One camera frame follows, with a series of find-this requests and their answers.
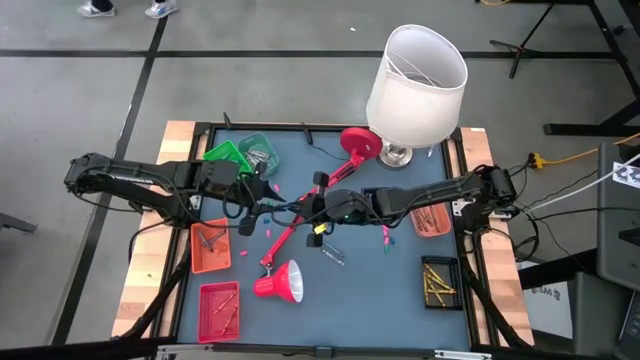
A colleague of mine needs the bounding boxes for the yellow extension cord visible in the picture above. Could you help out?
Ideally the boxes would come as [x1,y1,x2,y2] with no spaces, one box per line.
[528,130,640,169]

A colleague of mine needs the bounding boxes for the black desk frame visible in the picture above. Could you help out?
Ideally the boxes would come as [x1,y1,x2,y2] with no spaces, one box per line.
[543,0,640,137]

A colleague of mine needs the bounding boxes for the white-shade table lamp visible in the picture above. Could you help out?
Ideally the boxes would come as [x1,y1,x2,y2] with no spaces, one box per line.
[365,23,469,168]

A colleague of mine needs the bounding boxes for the green mesh basket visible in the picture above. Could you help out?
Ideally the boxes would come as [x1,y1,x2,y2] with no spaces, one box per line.
[202,139,254,176]

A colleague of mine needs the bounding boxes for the red-brown crayon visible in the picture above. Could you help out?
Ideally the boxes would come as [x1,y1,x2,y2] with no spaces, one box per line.
[222,304,239,336]

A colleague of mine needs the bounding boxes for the black tripod stand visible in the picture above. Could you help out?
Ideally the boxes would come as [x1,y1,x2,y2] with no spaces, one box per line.
[488,0,624,80]

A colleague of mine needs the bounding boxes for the orange plastic bin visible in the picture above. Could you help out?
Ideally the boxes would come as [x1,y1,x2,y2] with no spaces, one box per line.
[409,202,453,239]

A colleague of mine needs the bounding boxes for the red desk lamp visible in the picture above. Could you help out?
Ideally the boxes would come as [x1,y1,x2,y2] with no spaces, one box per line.
[253,127,385,304]

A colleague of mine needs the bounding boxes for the black mesh basket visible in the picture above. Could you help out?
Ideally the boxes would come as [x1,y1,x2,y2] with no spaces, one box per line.
[421,255,466,311]

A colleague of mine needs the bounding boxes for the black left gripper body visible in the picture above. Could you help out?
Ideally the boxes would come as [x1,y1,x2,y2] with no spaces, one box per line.
[234,160,269,237]

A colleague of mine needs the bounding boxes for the dark grey tower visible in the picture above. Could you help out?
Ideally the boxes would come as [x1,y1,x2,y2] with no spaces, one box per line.
[569,269,632,359]

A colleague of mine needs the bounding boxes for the red-orange crayon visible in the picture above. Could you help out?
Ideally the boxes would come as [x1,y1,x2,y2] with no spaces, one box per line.
[212,291,239,316]

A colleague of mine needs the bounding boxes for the red mesh basket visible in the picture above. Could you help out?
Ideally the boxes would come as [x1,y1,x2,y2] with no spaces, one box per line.
[198,281,241,344]

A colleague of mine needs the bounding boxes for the grey cabinet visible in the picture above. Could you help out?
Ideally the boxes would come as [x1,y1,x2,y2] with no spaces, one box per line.
[597,142,640,291]

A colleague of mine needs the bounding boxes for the white cable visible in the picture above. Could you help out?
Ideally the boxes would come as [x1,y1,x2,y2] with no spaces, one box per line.
[524,152,640,214]

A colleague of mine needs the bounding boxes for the teal plastic bin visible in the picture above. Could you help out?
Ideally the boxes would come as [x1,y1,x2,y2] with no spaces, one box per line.
[237,132,281,177]

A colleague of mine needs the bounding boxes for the orange mesh basket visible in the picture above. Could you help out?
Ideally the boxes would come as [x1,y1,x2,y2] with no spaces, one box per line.
[190,218,233,275]

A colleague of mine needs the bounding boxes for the black rig beam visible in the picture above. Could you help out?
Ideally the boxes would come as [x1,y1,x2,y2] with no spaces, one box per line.
[0,337,179,360]

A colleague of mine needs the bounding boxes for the wooden side board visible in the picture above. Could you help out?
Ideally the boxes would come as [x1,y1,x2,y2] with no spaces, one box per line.
[452,126,535,347]
[110,119,206,341]

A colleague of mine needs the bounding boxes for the black-white marker tag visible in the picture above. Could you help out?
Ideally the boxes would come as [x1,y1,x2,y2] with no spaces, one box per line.
[612,160,640,190]

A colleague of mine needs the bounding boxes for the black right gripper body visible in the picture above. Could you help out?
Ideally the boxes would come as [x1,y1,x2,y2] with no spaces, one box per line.
[306,172,334,249]

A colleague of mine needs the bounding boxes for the person's foot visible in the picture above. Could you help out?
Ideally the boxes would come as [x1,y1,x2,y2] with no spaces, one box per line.
[144,0,179,20]
[77,0,117,19]

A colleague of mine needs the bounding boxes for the grey furniture foot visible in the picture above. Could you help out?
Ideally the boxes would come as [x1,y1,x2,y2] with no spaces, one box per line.
[0,212,39,235]

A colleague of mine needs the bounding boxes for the white cardboard box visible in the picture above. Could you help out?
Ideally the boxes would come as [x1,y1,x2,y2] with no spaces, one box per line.
[519,279,575,341]

